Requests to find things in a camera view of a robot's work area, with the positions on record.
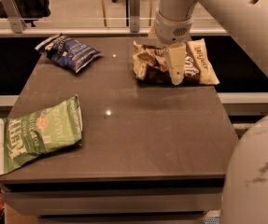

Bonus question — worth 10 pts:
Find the metal glass bracket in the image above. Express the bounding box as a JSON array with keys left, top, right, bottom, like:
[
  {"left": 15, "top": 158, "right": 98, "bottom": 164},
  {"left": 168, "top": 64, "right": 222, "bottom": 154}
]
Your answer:
[
  {"left": 129, "top": 0, "right": 140, "bottom": 33},
  {"left": 0, "top": 0, "right": 25, "bottom": 34}
]

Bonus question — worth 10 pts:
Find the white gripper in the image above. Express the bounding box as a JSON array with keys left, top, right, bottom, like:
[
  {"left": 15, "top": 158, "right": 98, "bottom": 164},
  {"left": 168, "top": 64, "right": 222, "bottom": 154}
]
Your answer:
[{"left": 154, "top": 10, "right": 193, "bottom": 85}]

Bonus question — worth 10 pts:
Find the left metal glass bracket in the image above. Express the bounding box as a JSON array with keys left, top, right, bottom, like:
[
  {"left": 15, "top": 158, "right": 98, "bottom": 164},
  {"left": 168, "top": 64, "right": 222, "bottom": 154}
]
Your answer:
[{"left": 0, "top": 0, "right": 25, "bottom": 34}]

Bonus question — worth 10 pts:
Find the middle metal glass bracket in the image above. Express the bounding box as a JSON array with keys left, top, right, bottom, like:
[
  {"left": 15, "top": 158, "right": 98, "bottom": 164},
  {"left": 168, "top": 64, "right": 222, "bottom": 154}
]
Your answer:
[{"left": 129, "top": 0, "right": 140, "bottom": 33}]

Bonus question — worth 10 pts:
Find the brown sea salt chip bag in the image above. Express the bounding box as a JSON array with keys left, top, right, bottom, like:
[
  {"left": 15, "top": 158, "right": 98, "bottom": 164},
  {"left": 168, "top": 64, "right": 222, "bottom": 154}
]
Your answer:
[{"left": 133, "top": 39, "right": 219, "bottom": 85}]

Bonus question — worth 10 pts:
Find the grey drawer cabinet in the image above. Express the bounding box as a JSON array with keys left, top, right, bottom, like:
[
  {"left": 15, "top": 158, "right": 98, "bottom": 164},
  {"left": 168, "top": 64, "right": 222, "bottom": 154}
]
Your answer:
[{"left": 4, "top": 178, "right": 224, "bottom": 219}]

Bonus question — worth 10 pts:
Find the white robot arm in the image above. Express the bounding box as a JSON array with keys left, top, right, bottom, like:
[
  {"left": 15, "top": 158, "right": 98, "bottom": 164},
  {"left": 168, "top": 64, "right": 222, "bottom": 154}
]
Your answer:
[{"left": 154, "top": 0, "right": 268, "bottom": 224}]

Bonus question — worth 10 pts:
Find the blue vinegar chip bag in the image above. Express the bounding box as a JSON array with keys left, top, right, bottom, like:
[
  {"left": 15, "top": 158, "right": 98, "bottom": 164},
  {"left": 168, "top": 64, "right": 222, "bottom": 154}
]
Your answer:
[{"left": 35, "top": 34, "right": 102, "bottom": 74}]

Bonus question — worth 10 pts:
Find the black bag on chair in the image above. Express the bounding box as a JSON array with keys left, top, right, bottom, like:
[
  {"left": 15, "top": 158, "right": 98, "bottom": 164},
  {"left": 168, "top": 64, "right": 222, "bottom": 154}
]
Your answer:
[{"left": 0, "top": 0, "right": 51, "bottom": 28}]

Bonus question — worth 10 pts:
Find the green jalapeno chip bag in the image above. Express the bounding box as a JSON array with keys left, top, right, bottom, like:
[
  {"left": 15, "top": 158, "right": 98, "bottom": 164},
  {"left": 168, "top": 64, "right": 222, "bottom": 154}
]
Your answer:
[{"left": 0, "top": 95, "right": 83, "bottom": 175}]

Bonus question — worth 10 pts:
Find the glass railing panel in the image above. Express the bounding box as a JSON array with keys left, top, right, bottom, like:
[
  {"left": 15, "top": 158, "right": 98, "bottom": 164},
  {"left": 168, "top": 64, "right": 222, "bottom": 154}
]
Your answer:
[{"left": 0, "top": 0, "right": 225, "bottom": 30}]

